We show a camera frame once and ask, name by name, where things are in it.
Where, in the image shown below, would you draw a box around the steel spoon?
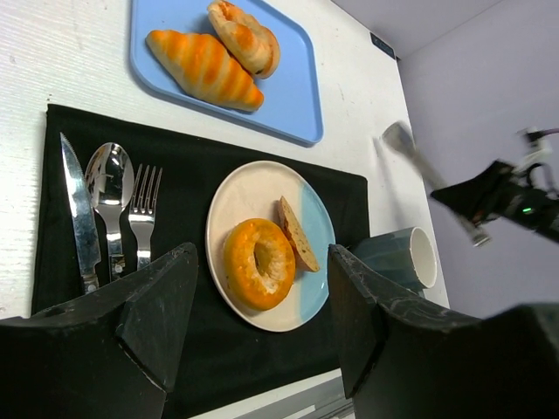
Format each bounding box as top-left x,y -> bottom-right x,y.
86,142 -> 135,281

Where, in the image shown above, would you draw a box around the teal ceramic mug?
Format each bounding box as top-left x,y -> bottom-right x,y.
349,227 -> 438,292

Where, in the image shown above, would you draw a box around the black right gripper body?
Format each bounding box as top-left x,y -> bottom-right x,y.
493,168 -> 558,243

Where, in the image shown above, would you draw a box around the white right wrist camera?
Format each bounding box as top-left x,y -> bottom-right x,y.
514,127 -> 556,175

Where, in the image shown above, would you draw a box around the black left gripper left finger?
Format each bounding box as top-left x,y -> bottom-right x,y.
1,243 -> 198,418

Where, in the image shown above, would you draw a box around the blue plastic tray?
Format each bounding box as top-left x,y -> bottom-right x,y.
129,1 -> 323,146

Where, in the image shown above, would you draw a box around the aluminium frame rail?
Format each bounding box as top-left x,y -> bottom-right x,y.
196,369 -> 355,418

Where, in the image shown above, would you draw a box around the orange bagel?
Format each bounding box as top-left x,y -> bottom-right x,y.
224,218 -> 296,311

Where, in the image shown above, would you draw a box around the round golden bread roll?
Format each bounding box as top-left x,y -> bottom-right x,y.
207,1 -> 281,79

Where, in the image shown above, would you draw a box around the dark right corner label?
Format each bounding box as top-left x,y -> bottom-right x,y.
370,32 -> 397,60

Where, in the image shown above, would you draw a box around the cream and blue plate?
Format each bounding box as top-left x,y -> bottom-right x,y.
205,161 -> 335,333

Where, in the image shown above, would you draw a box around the steel fork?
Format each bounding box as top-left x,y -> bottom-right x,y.
128,164 -> 162,270

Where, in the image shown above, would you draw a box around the black cloth placemat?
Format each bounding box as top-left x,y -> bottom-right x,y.
31,103 -> 370,418

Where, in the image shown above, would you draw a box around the brown bread slice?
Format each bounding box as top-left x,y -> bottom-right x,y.
277,196 -> 321,272

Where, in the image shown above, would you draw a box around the steel serving tongs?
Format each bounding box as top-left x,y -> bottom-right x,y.
381,121 -> 491,247

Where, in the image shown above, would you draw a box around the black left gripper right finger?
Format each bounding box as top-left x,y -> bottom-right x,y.
328,244 -> 558,418

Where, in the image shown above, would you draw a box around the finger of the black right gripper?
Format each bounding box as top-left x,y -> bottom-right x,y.
431,160 -> 514,223

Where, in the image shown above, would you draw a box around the steel table knife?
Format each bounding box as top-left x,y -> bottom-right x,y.
59,133 -> 101,294

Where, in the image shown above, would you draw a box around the striped orange croissant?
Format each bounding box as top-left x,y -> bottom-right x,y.
146,30 -> 264,112

